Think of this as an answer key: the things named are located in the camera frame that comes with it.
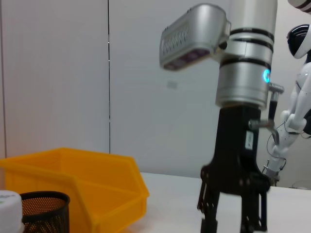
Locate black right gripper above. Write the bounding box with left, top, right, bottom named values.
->
left=196, top=104, right=272, bottom=233

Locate clear green-label water bottle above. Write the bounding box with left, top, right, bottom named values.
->
left=0, top=190, right=25, bottom=233

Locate black mesh pen holder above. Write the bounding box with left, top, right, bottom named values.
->
left=19, top=191, right=71, bottom=233

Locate yellow plastic bin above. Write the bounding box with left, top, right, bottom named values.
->
left=0, top=147, right=150, bottom=233

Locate white humanoid robot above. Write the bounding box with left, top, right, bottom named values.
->
left=263, top=23, right=311, bottom=190

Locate right gripper cable with plug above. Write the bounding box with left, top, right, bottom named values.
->
left=247, top=82, right=285, bottom=146

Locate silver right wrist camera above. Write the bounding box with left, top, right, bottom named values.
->
left=159, top=2, right=232, bottom=72

